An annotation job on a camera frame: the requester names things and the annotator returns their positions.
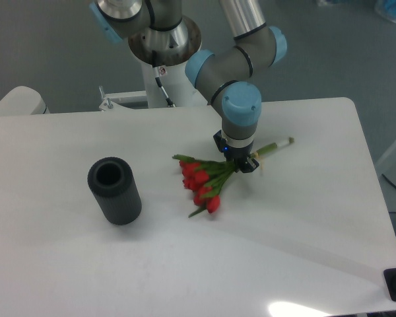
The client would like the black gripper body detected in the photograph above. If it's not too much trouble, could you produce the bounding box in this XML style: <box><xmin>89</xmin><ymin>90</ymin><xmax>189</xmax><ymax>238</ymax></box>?
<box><xmin>224</xmin><ymin>144</ymin><xmax>253</xmax><ymax>161</ymax></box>

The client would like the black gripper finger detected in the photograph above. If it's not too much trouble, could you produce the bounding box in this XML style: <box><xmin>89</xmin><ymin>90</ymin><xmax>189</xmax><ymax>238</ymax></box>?
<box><xmin>234</xmin><ymin>157</ymin><xmax>259</xmax><ymax>174</ymax></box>
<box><xmin>213</xmin><ymin>130</ymin><xmax>228</xmax><ymax>154</ymax></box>

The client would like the red tulip bouquet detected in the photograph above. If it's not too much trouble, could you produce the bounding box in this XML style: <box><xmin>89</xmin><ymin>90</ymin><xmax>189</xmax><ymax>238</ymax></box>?
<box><xmin>172</xmin><ymin>137</ymin><xmax>295</xmax><ymax>218</ymax></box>

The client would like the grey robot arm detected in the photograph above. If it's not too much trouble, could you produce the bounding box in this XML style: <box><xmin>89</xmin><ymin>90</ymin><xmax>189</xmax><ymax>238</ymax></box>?
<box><xmin>90</xmin><ymin>1</ymin><xmax>287</xmax><ymax>173</ymax></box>

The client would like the black ribbed cylindrical vase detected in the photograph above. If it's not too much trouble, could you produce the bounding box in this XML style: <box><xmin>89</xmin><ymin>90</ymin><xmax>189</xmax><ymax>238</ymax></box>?
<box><xmin>87</xmin><ymin>157</ymin><xmax>142</xmax><ymax>225</ymax></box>

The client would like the white rounded chair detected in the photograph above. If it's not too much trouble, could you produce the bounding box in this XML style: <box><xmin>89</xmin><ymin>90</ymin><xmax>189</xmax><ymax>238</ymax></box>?
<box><xmin>0</xmin><ymin>86</ymin><xmax>50</xmax><ymax>117</ymax></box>

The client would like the blue plastic bag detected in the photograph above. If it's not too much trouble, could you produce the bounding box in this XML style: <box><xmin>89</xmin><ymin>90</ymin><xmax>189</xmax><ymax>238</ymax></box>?
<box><xmin>374</xmin><ymin>0</ymin><xmax>396</xmax><ymax>23</ymax></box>

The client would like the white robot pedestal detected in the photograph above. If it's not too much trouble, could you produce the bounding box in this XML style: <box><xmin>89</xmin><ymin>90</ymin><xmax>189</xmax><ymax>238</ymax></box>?
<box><xmin>128</xmin><ymin>19</ymin><xmax>202</xmax><ymax>108</ymax></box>

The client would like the black pedestal cable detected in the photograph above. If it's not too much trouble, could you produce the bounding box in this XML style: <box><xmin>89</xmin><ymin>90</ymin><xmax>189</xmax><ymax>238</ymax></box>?
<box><xmin>154</xmin><ymin>77</ymin><xmax>176</xmax><ymax>108</ymax></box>

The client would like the white metal base frame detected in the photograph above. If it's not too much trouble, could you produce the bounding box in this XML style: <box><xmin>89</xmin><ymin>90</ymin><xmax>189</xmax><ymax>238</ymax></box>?
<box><xmin>98</xmin><ymin>85</ymin><xmax>212</xmax><ymax>112</ymax></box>

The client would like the black floor cable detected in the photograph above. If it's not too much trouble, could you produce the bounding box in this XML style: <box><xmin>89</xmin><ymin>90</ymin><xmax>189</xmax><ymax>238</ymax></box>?
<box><xmin>381</xmin><ymin>174</ymin><xmax>396</xmax><ymax>194</ymax></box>

